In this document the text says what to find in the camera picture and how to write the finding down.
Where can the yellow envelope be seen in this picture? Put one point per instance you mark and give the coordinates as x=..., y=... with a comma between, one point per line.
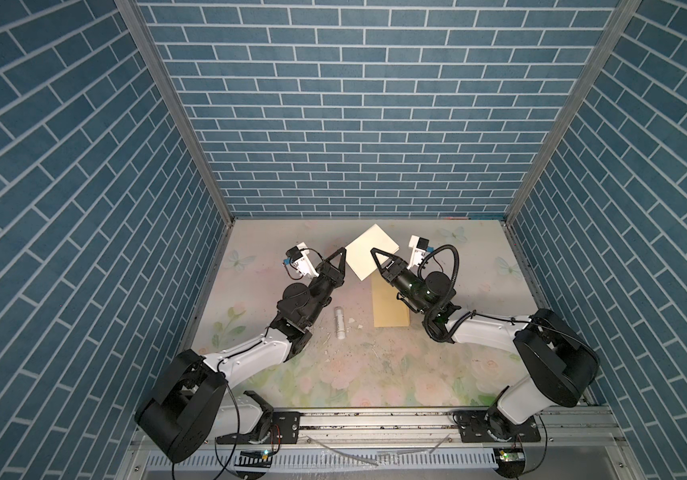
x=388, y=311

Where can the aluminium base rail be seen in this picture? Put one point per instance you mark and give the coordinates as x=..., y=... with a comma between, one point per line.
x=580, y=443

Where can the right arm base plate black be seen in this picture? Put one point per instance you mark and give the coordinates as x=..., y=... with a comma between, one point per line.
x=480, y=426

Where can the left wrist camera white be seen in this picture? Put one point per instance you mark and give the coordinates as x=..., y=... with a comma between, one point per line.
x=297, y=263

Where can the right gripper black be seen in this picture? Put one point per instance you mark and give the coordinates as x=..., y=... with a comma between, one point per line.
x=397, y=271

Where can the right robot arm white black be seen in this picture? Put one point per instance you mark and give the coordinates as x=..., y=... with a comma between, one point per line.
x=559, y=364

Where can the right controller board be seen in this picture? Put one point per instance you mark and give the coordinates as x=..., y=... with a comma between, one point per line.
x=510, y=455

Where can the white glue stick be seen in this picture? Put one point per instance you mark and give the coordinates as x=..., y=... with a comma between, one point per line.
x=341, y=330

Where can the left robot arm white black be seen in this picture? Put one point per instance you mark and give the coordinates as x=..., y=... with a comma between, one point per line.
x=193, y=399

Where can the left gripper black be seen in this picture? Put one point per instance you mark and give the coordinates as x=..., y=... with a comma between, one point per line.
x=329, y=277

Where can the left controller board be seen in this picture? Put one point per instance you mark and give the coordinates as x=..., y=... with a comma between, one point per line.
x=247, y=460

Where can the controller board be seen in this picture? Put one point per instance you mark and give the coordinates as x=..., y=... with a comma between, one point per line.
x=247, y=460
x=510, y=455

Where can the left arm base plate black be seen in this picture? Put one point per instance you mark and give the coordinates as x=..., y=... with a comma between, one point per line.
x=283, y=426

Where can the beige letter paper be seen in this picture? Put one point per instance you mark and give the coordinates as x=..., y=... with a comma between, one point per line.
x=359, y=257

